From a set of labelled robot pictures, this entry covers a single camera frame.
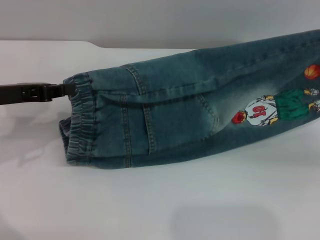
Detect blue denim shorts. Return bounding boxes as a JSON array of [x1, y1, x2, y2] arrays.
[[58, 28, 320, 173]]

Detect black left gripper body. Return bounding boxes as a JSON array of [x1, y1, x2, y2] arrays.
[[0, 84, 25, 106]]

